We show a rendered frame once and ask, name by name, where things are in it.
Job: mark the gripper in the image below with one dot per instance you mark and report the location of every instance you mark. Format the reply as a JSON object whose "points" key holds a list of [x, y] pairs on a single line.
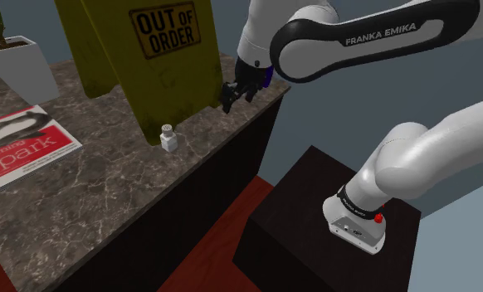
{"points": [[248, 74]]}

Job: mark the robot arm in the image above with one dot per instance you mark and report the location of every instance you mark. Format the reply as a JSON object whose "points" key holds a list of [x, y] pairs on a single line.
{"points": [[407, 157]]}

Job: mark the yellow floor sign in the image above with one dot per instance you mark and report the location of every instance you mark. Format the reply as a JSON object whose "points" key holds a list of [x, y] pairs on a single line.
{"points": [[164, 81]]}

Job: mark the white salt shaker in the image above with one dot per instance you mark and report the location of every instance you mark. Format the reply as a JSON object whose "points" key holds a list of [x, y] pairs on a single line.
{"points": [[168, 139]]}

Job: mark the dark robot stand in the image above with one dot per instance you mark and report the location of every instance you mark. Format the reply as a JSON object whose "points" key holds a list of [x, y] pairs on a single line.
{"points": [[306, 226]]}

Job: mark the white planter with green plant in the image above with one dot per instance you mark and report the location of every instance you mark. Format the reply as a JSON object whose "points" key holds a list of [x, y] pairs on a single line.
{"points": [[21, 68]]}

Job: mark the red and white book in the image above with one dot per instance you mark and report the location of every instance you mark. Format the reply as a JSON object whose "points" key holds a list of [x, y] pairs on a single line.
{"points": [[19, 153]]}

